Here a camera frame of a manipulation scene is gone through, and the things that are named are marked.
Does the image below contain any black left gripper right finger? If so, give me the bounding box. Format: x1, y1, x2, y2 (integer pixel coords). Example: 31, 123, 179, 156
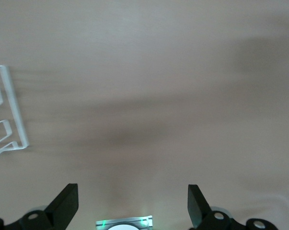
187, 184, 278, 230

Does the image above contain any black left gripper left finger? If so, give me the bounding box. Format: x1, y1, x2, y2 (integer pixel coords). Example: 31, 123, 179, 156
0, 183, 79, 230

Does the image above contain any brown table cover sheet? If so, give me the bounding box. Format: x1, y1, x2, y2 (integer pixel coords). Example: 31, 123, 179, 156
0, 0, 289, 230

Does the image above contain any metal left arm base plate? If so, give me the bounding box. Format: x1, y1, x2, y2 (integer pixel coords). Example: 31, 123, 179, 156
95, 215, 154, 230

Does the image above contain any white wire cup rack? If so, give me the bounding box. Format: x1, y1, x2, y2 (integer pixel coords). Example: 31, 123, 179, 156
0, 64, 30, 161

